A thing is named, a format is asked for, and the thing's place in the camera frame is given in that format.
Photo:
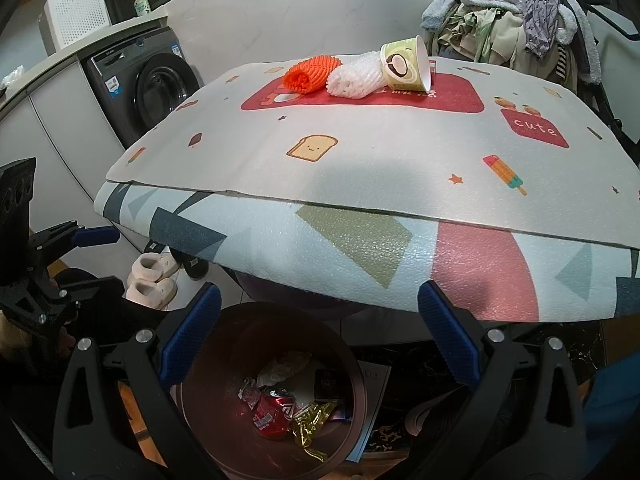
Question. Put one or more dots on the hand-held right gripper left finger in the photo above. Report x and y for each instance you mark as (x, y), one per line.
(192, 332)

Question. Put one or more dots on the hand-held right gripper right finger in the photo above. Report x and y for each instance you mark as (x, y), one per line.
(450, 332)

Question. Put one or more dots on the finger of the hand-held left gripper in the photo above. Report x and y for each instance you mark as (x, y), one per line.
(90, 287)
(97, 236)

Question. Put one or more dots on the brown plastic trash bin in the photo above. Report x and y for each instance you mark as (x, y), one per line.
(220, 340)

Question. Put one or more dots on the silver wrapper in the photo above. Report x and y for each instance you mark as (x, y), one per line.
(248, 391)

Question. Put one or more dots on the white paper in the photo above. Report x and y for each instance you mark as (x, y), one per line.
(282, 366)

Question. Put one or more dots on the red drink can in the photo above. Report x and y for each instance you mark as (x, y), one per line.
(272, 412)

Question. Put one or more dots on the gold foil wrapper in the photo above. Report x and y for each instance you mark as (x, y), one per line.
(310, 422)

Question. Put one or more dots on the person's left hand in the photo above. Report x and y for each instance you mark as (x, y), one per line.
(12, 340)

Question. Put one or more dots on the beige fluffy slipper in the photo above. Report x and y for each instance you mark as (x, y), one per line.
(150, 292)
(155, 266)

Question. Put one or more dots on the dark slipper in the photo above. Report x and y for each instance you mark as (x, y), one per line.
(192, 266)

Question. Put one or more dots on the white cabinet counter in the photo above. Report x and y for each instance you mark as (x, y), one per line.
(50, 130)

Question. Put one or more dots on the white booklet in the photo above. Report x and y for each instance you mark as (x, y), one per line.
(372, 400)

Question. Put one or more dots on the white plastic bag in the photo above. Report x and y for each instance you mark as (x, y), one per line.
(12, 77)

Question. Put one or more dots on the grey washing machine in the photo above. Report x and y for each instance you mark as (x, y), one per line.
(150, 90)

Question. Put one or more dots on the blue fabric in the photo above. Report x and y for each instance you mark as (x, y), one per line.
(612, 405)

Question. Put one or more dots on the cartoon print table mat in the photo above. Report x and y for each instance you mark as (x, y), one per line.
(400, 150)

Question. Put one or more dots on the white laundry basket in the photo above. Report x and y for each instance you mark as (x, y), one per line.
(75, 15)

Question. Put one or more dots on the green soap pump bottle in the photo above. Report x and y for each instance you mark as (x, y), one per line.
(142, 6)

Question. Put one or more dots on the orange foam fruit net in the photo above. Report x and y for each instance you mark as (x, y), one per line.
(310, 75)

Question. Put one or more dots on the printed paper cup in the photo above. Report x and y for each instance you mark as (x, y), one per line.
(402, 67)

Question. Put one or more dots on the white foam fruit net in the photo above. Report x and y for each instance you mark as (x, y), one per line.
(355, 77)

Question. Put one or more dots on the pile of clothes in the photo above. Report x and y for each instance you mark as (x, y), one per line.
(510, 20)

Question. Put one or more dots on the black exercise bike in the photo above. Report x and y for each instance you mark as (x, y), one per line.
(615, 20)

